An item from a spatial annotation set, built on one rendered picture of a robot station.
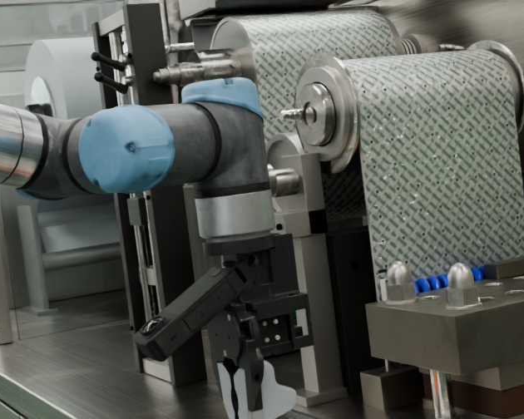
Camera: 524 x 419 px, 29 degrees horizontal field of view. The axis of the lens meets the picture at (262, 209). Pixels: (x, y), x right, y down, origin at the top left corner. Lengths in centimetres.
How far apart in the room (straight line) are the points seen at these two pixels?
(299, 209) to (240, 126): 31
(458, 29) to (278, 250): 64
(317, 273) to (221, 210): 31
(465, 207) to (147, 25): 51
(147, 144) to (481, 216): 54
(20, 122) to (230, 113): 19
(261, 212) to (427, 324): 21
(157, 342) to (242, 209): 15
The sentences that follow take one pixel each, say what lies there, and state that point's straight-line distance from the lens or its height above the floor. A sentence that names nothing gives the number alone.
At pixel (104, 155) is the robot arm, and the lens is 88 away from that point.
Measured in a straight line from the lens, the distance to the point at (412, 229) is 122.
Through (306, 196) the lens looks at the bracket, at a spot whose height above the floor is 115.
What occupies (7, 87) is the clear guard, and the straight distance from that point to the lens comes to 210.
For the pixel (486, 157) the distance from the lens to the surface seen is 129.
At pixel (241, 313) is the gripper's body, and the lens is 96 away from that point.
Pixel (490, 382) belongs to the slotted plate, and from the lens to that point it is 108.
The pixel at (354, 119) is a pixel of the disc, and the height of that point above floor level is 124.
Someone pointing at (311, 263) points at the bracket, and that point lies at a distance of 124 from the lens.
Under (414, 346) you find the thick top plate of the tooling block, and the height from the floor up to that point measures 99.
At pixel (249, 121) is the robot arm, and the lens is 96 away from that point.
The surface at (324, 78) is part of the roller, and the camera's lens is 121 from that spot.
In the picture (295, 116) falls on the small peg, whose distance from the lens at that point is 123.
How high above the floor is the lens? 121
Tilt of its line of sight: 3 degrees down
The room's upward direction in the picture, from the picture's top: 7 degrees counter-clockwise
